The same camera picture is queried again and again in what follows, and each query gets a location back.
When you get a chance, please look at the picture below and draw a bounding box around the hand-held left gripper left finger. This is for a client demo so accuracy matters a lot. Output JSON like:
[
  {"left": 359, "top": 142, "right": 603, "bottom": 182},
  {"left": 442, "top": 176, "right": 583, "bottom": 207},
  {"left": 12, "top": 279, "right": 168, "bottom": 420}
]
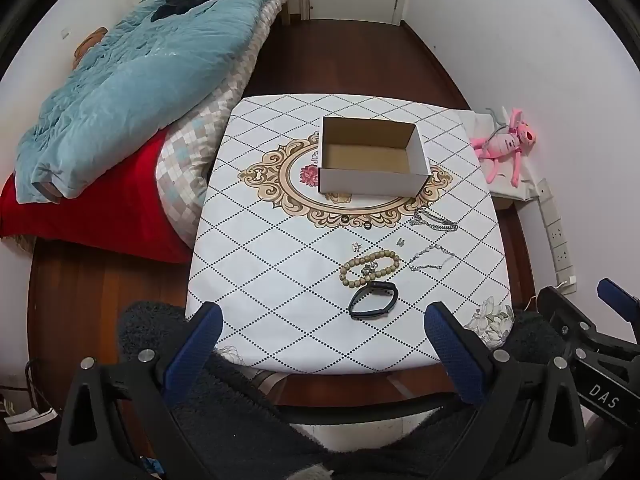
[{"left": 57, "top": 301, "right": 224, "bottom": 480}]

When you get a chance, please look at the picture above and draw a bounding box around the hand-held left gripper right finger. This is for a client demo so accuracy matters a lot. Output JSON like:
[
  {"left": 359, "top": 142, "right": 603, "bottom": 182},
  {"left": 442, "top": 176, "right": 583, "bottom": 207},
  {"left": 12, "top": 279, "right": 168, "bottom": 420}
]
[{"left": 424, "top": 301, "right": 588, "bottom": 480}]

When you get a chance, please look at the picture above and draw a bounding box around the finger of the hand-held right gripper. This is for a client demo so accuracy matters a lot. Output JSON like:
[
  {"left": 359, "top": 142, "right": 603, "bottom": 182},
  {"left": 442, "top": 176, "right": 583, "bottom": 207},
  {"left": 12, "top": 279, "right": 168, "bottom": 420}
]
[
  {"left": 596, "top": 277, "right": 640, "bottom": 318},
  {"left": 536, "top": 286, "right": 640, "bottom": 361}
]

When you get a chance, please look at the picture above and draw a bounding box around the silver chain necklace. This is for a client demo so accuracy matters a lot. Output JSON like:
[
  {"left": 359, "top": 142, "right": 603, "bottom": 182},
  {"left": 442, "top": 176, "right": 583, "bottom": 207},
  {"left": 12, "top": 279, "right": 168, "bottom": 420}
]
[
  {"left": 407, "top": 244, "right": 457, "bottom": 273},
  {"left": 411, "top": 207, "right": 459, "bottom": 233}
]

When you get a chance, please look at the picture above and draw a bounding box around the black wristband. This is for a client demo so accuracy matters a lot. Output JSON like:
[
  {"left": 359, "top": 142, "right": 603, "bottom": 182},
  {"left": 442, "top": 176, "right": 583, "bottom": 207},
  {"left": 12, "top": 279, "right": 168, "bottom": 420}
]
[{"left": 348, "top": 281, "right": 399, "bottom": 320}]

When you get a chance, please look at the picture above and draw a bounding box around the wooden bead bracelet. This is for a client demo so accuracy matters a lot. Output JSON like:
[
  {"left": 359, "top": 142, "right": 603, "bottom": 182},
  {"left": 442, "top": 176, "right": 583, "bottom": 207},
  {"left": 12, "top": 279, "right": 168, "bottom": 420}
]
[{"left": 339, "top": 250, "right": 402, "bottom": 290}]

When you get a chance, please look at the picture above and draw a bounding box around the white cardboard box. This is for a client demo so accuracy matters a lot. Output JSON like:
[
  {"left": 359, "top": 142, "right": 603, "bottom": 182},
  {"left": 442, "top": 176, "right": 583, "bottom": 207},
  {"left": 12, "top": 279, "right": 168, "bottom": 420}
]
[{"left": 318, "top": 115, "right": 432, "bottom": 197}]

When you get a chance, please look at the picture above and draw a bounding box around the white power strip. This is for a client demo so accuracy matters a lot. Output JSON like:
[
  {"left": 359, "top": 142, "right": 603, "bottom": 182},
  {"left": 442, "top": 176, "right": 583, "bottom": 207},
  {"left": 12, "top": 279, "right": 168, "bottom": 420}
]
[{"left": 544, "top": 217, "right": 572, "bottom": 272}]

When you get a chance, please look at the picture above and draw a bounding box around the dark fuzzy chair cover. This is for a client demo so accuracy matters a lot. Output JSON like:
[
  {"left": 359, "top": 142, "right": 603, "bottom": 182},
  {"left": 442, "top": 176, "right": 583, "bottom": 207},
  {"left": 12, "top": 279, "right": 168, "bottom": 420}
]
[{"left": 117, "top": 300, "right": 568, "bottom": 480}]

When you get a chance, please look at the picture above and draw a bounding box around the white diamond-pattern tablecloth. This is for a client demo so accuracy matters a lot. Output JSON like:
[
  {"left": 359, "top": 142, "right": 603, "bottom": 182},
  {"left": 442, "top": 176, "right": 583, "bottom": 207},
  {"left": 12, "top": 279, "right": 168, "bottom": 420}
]
[{"left": 185, "top": 92, "right": 516, "bottom": 376}]

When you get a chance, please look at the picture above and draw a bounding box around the red blanket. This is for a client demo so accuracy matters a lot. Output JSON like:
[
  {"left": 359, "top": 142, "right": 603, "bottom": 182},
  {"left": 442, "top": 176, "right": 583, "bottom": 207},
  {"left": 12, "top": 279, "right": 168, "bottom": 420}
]
[{"left": 0, "top": 127, "right": 193, "bottom": 265}]

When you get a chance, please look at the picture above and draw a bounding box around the pink plush toy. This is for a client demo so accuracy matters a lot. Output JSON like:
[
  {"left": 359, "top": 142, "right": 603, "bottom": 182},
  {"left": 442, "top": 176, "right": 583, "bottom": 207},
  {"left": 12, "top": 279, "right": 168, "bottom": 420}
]
[{"left": 472, "top": 106, "right": 538, "bottom": 184}]

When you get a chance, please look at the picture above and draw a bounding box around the white paper stack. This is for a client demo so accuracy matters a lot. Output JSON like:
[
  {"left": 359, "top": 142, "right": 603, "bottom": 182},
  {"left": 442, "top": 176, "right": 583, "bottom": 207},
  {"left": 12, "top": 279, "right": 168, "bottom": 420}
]
[{"left": 0, "top": 405, "right": 58, "bottom": 432}]

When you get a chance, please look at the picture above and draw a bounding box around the checkered quilt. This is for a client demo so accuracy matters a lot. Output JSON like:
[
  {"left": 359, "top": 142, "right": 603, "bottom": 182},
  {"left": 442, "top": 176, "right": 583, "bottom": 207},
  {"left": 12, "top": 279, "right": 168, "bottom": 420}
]
[{"left": 155, "top": 0, "right": 286, "bottom": 248}]

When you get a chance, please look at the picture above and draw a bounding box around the light blue quilt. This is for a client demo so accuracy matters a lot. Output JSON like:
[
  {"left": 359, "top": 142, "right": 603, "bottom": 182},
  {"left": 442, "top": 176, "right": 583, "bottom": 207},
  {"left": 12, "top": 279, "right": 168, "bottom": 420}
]
[{"left": 14, "top": 0, "right": 305, "bottom": 204}]

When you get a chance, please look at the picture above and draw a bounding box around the brown plush toy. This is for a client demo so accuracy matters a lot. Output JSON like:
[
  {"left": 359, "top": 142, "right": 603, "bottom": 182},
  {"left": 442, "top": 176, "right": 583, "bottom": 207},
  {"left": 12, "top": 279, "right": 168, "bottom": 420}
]
[{"left": 72, "top": 26, "right": 108, "bottom": 68}]

